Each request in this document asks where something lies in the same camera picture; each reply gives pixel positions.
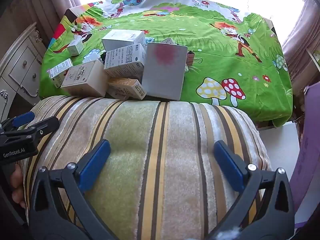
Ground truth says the cream carved dresser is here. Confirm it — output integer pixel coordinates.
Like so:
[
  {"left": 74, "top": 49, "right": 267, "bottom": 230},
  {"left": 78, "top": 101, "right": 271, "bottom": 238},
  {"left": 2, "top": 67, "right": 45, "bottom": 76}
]
[{"left": 0, "top": 22, "right": 48, "bottom": 122}]

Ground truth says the striped plush cushion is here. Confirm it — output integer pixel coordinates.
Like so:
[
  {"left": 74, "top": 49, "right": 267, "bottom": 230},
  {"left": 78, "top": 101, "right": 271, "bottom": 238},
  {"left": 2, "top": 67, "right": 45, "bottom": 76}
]
[{"left": 21, "top": 95, "right": 273, "bottom": 240}]

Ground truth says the large grey box pink stain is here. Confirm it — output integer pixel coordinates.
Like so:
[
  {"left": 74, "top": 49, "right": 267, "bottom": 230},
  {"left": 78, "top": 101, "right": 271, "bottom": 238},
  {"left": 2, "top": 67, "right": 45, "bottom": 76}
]
[{"left": 141, "top": 42, "right": 188, "bottom": 101}]

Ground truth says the brown binder clip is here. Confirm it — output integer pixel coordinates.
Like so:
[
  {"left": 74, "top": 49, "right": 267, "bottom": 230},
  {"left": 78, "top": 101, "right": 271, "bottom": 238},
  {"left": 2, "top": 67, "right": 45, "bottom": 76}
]
[{"left": 185, "top": 50, "right": 203, "bottom": 73}]

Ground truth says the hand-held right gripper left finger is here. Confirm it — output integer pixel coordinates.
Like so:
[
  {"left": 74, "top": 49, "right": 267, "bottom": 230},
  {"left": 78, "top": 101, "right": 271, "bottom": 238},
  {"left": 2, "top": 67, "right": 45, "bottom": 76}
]
[{"left": 28, "top": 139, "right": 113, "bottom": 240}]

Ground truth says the white box with black text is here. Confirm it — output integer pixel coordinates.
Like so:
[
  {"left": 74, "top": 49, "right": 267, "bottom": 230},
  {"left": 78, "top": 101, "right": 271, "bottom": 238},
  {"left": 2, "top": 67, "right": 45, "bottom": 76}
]
[{"left": 103, "top": 44, "right": 147, "bottom": 81}]

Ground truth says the pink drape curtain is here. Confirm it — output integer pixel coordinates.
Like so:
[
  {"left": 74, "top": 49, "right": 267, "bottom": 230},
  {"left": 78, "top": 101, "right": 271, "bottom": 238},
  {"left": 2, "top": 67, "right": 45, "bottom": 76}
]
[
  {"left": 282, "top": 2, "right": 320, "bottom": 72},
  {"left": 0, "top": 0, "right": 83, "bottom": 45}
]

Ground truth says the person's left hand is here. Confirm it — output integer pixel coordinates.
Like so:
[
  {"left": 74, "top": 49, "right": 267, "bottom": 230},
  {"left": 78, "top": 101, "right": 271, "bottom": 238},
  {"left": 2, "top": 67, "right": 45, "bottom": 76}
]
[{"left": 9, "top": 164, "right": 27, "bottom": 208}]

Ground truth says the purple storage box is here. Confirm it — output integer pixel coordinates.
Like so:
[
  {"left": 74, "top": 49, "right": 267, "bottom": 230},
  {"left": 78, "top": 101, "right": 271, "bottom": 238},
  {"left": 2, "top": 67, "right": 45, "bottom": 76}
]
[{"left": 257, "top": 81, "right": 320, "bottom": 229}]

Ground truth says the beige cardboard box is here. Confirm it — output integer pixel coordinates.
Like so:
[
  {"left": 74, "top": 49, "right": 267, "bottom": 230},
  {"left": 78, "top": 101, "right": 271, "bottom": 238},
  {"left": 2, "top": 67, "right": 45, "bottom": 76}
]
[{"left": 61, "top": 60, "right": 111, "bottom": 97}]

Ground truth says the white box with green print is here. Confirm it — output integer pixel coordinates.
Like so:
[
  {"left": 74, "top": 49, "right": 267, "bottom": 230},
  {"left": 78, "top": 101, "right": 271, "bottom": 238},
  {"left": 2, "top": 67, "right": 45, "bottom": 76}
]
[{"left": 49, "top": 58, "right": 73, "bottom": 88}]

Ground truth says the green cartoon printed cloth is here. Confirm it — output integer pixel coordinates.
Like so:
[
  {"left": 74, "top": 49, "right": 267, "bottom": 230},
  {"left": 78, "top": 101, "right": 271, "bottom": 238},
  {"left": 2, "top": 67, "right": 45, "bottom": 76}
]
[{"left": 39, "top": 0, "right": 293, "bottom": 128}]

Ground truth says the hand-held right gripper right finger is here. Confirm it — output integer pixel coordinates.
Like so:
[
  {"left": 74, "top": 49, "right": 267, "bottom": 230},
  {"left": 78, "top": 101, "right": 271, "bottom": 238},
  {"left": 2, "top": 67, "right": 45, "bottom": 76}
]
[{"left": 206, "top": 140, "right": 296, "bottom": 240}]

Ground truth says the flat white box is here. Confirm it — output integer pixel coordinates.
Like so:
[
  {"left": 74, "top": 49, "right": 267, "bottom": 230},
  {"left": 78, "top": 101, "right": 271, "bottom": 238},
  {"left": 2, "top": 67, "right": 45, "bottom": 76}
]
[{"left": 102, "top": 29, "right": 146, "bottom": 52}]

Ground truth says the orange and beige box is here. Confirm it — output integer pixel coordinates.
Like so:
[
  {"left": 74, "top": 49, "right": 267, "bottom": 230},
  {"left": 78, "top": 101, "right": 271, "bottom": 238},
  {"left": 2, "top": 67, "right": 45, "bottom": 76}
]
[{"left": 107, "top": 77, "right": 147, "bottom": 100}]

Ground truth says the small white green box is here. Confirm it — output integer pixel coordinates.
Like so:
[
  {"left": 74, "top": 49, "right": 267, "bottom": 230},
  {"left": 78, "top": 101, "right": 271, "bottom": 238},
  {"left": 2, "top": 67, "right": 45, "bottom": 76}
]
[{"left": 67, "top": 39, "right": 84, "bottom": 56}]

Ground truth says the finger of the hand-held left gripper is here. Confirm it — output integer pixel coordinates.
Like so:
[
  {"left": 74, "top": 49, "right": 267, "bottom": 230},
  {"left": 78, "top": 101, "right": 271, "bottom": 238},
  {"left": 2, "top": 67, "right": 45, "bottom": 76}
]
[
  {"left": 0, "top": 112, "right": 36, "bottom": 133},
  {"left": 14, "top": 116, "right": 60, "bottom": 143}
]

